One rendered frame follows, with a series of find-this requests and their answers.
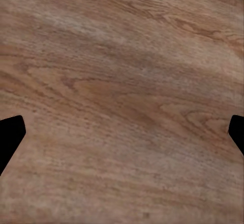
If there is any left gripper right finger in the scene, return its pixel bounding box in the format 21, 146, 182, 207
229, 114, 244, 155

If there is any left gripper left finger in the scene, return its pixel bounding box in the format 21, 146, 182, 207
0, 116, 26, 175

